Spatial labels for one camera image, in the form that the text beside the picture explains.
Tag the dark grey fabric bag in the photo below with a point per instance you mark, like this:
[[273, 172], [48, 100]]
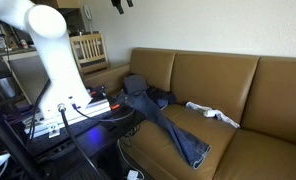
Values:
[[134, 83]]

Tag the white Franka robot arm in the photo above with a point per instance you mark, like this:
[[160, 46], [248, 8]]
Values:
[[54, 66]]

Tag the wooden chair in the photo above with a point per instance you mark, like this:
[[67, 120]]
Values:
[[88, 50]]

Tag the dark navy garment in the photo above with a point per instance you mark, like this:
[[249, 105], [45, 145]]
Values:
[[164, 97]]

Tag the red white can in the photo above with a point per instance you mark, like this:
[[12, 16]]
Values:
[[24, 44]]

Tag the kitchen countertop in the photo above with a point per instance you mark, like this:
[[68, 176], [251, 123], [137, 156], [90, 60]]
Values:
[[18, 51]]

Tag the brown leather sofa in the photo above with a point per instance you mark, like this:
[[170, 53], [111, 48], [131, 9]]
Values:
[[214, 80]]

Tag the black robot table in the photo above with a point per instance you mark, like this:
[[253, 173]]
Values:
[[98, 133]]

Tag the white sock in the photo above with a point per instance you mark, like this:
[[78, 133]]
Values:
[[211, 112]]

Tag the blue denim jeans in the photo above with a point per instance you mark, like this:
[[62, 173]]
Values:
[[174, 133]]

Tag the steel trash can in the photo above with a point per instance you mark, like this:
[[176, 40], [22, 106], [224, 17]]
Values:
[[4, 87]]

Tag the white power adapter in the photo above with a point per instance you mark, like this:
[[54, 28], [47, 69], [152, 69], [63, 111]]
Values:
[[132, 175]]

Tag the black tripod pole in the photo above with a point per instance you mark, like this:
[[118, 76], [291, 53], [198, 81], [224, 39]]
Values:
[[8, 140]]

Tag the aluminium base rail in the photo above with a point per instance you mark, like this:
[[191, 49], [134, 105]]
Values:
[[94, 108]]

